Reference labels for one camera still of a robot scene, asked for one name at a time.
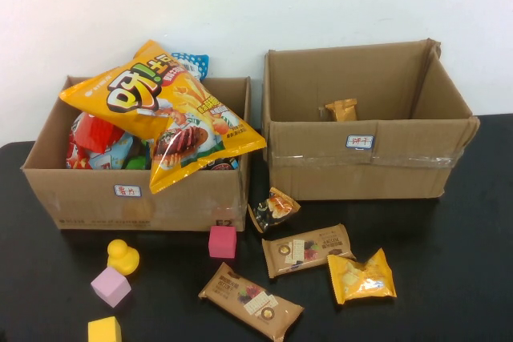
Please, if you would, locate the white sticker on taped box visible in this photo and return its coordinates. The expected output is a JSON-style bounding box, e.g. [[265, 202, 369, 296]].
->
[[345, 134, 375, 150]]

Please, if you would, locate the cardboard box with F2 print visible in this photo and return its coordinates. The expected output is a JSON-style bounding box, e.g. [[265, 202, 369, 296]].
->
[[20, 75, 252, 233]]

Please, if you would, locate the clear packing tape strip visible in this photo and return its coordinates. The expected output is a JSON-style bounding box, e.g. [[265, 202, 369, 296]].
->
[[272, 148, 466, 169]]

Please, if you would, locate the large yellow chef chips bag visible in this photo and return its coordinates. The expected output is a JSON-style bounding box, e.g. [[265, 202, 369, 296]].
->
[[59, 39, 268, 195]]

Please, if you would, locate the yellow foam cube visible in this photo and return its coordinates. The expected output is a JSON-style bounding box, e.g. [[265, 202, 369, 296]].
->
[[87, 316, 123, 342]]

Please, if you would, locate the taped cardboard box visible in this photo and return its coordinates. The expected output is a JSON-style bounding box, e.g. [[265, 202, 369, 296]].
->
[[262, 38, 481, 202]]

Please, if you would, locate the brown biscuit packet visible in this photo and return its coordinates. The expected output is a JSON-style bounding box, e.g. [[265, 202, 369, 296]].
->
[[261, 223, 357, 279], [198, 261, 305, 342]]

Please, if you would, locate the pink foam cube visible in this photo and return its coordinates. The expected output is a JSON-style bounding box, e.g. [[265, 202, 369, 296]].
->
[[90, 266, 132, 308]]

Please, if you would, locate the green snack bag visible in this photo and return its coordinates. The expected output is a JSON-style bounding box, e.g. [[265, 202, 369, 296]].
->
[[123, 139, 153, 170]]

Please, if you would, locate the small black snack packet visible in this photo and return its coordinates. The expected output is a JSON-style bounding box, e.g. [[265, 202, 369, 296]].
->
[[247, 187, 301, 235]]

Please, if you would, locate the yellow rubber duck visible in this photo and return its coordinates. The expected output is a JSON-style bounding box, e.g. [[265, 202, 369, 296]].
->
[[107, 239, 141, 277]]

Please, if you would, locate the white sticker on F2 box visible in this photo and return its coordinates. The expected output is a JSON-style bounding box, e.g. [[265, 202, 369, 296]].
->
[[113, 184, 143, 198]]

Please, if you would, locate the blue dotted white snack bag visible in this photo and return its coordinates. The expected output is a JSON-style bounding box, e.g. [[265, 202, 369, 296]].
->
[[170, 51, 210, 81]]

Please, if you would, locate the red shrimp cracker bag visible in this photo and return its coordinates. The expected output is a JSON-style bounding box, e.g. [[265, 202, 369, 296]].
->
[[66, 111, 135, 170]]

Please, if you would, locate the magenta foam cube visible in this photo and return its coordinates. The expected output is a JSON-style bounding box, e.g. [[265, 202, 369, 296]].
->
[[208, 225, 237, 259]]

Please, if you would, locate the small orange packet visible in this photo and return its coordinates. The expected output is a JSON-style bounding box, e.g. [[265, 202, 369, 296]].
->
[[325, 98, 358, 122]]

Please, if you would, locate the small yellow snack packet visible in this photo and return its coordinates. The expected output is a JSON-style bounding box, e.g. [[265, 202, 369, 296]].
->
[[326, 247, 398, 305]]

